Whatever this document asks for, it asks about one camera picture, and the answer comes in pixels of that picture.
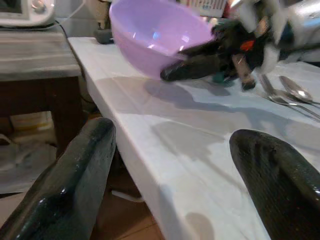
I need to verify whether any white cable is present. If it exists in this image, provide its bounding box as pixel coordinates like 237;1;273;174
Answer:
55;0;87;20

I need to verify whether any small silver spoon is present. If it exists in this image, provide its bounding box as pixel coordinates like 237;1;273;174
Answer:
264;93;320;120

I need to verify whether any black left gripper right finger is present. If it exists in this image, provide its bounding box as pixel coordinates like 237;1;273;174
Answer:
228;129;320;240

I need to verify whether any large silver spoon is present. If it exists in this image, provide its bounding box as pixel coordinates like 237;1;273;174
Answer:
279;75;320;109

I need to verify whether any white kitchen appliance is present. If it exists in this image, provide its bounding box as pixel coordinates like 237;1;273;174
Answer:
0;0;56;29

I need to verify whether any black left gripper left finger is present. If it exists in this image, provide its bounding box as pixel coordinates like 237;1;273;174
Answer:
0;116;117;240

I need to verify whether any wooden side table grey top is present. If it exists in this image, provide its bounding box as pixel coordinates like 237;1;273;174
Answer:
0;24;87;161

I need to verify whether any purple plastic bowl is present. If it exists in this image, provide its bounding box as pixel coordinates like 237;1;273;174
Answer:
109;0;216;81

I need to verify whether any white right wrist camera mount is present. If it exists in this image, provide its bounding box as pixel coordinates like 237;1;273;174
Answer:
229;0;301;73

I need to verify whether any teal small object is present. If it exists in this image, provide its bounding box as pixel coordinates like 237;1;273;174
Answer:
211;72;235;85

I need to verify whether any dark grey small object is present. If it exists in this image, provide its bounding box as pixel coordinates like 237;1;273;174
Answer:
93;28;115;45

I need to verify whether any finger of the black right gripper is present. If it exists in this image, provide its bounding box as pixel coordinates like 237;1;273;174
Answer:
176;39;221;59
159;54;230;82

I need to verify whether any white plastic bag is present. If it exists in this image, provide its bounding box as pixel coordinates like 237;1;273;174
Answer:
0;133;60;195

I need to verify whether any black cable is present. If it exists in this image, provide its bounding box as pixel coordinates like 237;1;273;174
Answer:
53;20;97;105

